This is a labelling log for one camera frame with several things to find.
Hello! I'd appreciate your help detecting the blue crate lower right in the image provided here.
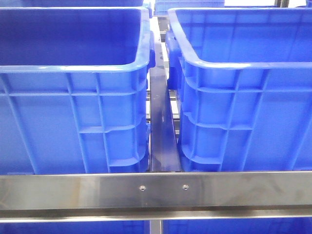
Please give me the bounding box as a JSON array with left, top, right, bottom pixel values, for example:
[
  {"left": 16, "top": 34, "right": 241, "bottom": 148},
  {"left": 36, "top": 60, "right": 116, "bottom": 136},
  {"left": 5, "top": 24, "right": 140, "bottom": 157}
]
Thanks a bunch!
[{"left": 163, "top": 217, "right": 312, "bottom": 234}]

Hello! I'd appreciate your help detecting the stainless steel front rail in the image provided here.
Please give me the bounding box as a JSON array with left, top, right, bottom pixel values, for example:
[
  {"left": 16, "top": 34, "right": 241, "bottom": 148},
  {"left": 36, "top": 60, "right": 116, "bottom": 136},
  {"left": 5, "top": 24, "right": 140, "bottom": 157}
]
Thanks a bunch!
[{"left": 0, "top": 171, "right": 312, "bottom": 223}]

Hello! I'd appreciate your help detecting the blue plastic crate right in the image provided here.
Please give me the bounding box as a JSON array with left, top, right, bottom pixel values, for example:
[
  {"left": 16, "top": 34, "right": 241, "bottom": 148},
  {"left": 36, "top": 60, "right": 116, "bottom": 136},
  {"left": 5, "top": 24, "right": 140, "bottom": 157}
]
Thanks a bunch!
[{"left": 166, "top": 8, "right": 312, "bottom": 172}]

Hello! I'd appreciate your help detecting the blue crate rear left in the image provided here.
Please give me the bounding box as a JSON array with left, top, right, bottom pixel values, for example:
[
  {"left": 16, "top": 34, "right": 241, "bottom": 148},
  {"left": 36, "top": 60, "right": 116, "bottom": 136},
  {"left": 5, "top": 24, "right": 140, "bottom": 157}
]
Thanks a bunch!
[{"left": 17, "top": 0, "right": 152, "bottom": 18}]

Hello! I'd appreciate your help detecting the blue plastic crate left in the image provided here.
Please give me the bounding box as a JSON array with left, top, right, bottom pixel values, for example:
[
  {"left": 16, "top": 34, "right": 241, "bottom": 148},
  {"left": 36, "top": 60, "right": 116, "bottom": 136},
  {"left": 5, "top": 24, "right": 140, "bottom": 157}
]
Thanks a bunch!
[{"left": 0, "top": 7, "right": 155, "bottom": 175}]

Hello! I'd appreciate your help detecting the steel centre divider bar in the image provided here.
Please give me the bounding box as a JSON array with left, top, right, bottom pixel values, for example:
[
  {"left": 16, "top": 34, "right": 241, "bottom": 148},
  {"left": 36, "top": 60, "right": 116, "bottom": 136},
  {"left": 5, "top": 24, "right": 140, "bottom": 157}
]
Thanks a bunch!
[{"left": 150, "top": 41, "right": 181, "bottom": 172}]

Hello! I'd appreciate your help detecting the blue crate rear right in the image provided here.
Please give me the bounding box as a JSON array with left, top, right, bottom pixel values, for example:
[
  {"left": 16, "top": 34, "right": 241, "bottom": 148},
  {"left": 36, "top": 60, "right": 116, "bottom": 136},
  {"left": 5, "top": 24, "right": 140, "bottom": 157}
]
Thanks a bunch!
[{"left": 154, "top": 0, "right": 225, "bottom": 16}]

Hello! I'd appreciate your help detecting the blue plastic crate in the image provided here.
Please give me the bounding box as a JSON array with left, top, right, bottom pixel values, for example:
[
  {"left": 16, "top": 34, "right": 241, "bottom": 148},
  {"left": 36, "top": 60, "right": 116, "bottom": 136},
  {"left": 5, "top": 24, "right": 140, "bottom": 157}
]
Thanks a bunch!
[
  {"left": 0, "top": 7, "right": 155, "bottom": 175},
  {"left": 166, "top": 8, "right": 312, "bottom": 172}
]

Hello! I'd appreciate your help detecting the blue crate lower left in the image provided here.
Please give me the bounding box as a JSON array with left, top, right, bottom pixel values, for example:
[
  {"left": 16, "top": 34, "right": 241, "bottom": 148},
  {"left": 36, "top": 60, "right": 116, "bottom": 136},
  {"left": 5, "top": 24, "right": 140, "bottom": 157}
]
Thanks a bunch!
[{"left": 0, "top": 221, "right": 149, "bottom": 234}]

